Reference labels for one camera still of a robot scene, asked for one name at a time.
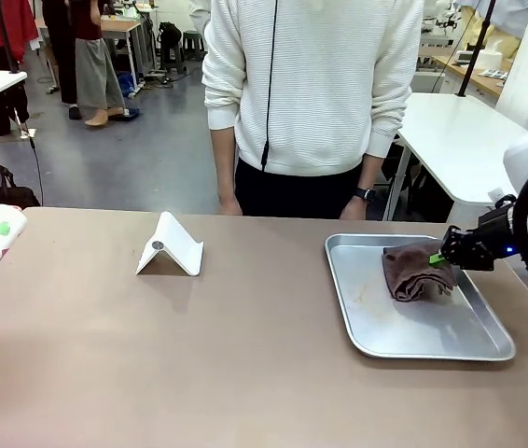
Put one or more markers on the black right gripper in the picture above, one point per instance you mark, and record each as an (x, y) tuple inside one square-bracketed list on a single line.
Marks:
[(483, 242)]

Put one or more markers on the brown terry towel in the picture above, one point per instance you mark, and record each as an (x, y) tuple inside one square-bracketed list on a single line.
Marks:
[(413, 273)]

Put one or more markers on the person's left forearm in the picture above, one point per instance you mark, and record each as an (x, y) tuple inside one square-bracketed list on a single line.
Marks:
[(367, 170)]

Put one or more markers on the person's right forearm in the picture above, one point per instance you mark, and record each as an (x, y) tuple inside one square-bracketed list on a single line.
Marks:
[(226, 163)]

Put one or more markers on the person's left hand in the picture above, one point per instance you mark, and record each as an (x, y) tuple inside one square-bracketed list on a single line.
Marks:
[(355, 209)]

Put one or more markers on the person's right hand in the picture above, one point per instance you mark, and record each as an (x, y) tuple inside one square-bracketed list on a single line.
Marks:
[(230, 207)]

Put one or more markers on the black wristwatch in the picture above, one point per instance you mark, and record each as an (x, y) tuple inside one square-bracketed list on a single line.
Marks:
[(366, 193)]

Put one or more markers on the metal tray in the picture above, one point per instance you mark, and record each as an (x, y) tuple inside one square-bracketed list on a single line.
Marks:
[(385, 326)]

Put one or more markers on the large white table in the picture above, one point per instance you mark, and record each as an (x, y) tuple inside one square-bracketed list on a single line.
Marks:
[(455, 135)]

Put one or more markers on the wooden desk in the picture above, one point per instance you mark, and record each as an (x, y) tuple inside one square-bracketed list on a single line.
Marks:
[(474, 77)]

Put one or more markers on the white paper roll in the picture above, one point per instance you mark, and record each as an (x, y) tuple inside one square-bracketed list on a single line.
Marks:
[(490, 60)]

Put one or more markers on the black stand pole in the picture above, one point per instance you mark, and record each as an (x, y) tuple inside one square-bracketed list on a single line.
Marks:
[(476, 46)]

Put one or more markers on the person in white sweater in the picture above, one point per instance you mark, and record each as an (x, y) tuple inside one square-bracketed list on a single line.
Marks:
[(320, 84)]

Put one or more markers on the white lint roller stand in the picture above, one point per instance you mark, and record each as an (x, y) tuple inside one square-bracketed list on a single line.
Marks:
[(177, 247)]

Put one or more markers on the grey stool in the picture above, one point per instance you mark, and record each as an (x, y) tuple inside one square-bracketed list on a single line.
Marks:
[(193, 44)]

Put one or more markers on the black stool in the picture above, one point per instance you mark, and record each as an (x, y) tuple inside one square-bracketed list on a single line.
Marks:
[(170, 44)]

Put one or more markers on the wooden top workbench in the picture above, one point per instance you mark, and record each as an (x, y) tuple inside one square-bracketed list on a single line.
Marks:
[(124, 32)]

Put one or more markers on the person in grey skirt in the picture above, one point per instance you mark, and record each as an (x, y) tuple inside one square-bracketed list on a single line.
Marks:
[(96, 70)]

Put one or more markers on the person in black clothes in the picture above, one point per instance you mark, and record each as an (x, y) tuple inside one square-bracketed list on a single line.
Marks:
[(61, 51)]

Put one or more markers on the black bag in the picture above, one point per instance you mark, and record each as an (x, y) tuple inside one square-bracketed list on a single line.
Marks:
[(7, 193)]

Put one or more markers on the black tripod pole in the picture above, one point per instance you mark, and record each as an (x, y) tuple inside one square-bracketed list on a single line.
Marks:
[(9, 51)]

